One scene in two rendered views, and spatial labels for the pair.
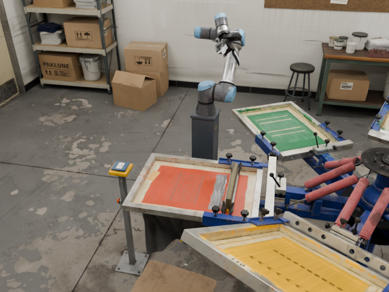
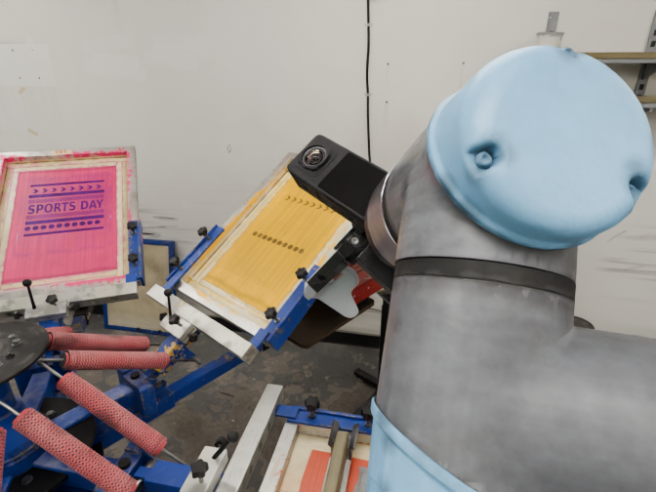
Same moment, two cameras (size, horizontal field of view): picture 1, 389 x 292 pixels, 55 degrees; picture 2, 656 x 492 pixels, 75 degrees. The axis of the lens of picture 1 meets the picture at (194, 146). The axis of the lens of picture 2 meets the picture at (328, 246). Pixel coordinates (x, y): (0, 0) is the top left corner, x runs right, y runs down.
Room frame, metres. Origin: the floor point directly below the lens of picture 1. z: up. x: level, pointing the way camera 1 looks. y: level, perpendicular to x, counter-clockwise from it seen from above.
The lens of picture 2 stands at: (2.49, -0.24, 1.93)
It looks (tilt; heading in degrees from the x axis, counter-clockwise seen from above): 23 degrees down; 180
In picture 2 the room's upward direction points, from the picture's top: straight up
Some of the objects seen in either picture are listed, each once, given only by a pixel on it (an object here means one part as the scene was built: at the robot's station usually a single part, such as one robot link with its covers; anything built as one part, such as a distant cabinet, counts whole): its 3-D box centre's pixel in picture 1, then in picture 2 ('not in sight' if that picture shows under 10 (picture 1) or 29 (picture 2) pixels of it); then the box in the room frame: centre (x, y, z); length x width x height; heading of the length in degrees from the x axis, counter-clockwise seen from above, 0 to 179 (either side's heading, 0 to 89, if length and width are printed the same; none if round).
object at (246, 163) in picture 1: (240, 165); not in sight; (2.12, -0.31, 0.98); 0.30 x 0.05 x 0.07; 78
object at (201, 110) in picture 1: (205, 105); not in sight; (2.49, -0.08, 1.25); 0.15 x 0.15 x 0.10
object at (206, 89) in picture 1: (206, 91); not in sight; (2.49, -0.09, 1.37); 0.13 x 0.12 x 0.14; 72
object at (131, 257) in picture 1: (127, 219); not in sight; (2.13, 0.51, 0.48); 0.22 x 0.22 x 0.96; 78
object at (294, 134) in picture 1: (295, 126); not in sight; (2.54, -0.77, 1.05); 1.08 x 0.61 x 0.23; 18
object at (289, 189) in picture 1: (289, 192); (185, 483); (1.78, -0.57, 1.02); 0.17 x 0.06 x 0.05; 78
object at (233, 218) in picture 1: (229, 221); (340, 428); (1.57, -0.20, 0.98); 0.30 x 0.05 x 0.07; 78
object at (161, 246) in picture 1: (182, 234); not in sight; (1.71, 0.08, 0.74); 0.46 x 0.04 x 0.42; 78
